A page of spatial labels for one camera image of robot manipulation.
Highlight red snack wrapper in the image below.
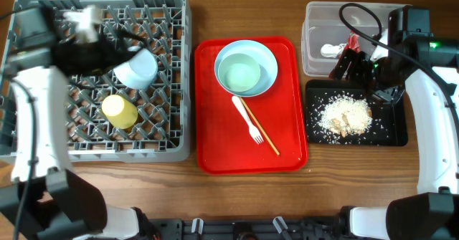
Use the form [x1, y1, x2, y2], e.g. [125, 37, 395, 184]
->
[346, 31, 360, 52]

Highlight white tissue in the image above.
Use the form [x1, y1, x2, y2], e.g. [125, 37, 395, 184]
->
[320, 44, 347, 58]

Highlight rice and peanut shells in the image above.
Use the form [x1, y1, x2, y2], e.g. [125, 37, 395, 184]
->
[306, 89, 390, 145]

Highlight light blue saucer bowl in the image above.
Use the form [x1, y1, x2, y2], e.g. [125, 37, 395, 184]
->
[113, 46, 158, 90]

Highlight yellow cup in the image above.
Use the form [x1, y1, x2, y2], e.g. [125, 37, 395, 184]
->
[101, 95, 138, 129]

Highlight light blue plate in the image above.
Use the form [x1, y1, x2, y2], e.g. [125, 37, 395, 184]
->
[214, 40, 278, 97]

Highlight green bowl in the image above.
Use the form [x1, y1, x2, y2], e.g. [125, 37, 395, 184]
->
[216, 53, 261, 92]

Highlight wooden chopstick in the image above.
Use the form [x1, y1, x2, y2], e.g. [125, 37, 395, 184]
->
[239, 97, 280, 156]

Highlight white plastic fork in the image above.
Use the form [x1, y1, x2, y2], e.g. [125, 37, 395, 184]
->
[232, 95, 264, 144]

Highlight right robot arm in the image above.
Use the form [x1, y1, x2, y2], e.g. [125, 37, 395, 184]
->
[330, 6, 458, 239]

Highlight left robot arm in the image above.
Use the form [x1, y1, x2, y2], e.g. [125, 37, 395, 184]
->
[1, 6, 156, 239]

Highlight grey dishwasher rack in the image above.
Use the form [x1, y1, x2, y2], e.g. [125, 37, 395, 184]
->
[13, 0, 191, 163]

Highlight clear plastic bin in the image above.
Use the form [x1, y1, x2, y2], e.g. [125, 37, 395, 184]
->
[301, 1, 406, 77]

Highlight black tray bin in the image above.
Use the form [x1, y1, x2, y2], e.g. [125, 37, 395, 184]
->
[306, 80, 408, 146]

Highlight red serving tray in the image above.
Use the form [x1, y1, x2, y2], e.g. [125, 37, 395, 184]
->
[194, 37, 308, 176]

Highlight right black cable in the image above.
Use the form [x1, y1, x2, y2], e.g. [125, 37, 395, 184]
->
[339, 2, 459, 133]

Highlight black cable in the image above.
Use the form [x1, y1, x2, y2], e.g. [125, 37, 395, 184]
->
[0, 6, 39, 240]
[339, 2, 459, 133]

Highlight left black cable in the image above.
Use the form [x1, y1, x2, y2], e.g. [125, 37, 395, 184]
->
[0, 6, 39, 240]

